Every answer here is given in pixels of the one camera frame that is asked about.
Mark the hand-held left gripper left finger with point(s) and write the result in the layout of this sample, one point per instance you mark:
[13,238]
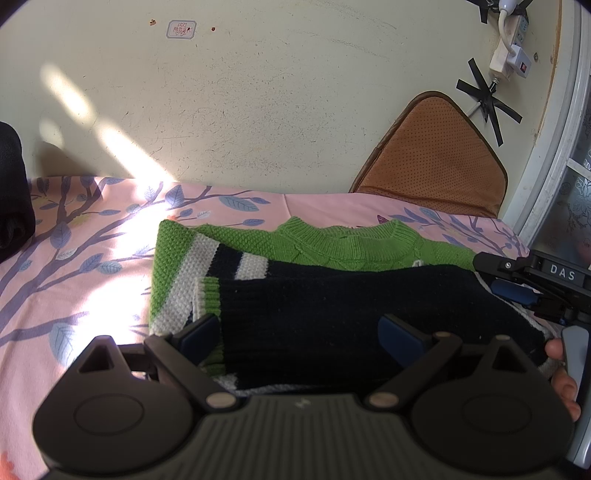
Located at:
[198,337]

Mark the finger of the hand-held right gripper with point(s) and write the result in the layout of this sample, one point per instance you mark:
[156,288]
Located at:
[503,266]
[515,291]

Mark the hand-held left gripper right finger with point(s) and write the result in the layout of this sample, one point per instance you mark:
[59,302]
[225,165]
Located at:
[399,337]

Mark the green navy white knit sweater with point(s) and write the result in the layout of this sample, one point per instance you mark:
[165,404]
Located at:
[323,314]

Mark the person's right hand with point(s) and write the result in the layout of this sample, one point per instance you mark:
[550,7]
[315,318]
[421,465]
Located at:
[564,392]

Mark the brown mesh seat cushion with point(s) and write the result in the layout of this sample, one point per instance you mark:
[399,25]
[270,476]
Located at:
[429,157]

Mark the pink floral bedsheet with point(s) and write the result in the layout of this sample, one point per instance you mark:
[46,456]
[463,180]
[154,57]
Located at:
[92,240]

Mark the black tape cross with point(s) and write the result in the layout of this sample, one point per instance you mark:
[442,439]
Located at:
[484,13]
[487,99]

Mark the white power strip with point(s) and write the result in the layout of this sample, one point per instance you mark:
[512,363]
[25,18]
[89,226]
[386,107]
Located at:
[499,62]

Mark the white plug adapter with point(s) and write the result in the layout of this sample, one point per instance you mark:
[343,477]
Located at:
[521,62]

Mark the black cloth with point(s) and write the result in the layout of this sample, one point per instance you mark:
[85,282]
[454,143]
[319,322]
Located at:
[14,194]

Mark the white window frame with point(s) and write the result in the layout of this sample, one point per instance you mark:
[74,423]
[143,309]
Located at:
[554,138]

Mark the square wall sticker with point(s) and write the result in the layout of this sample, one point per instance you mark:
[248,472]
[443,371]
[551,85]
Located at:
[180,29]

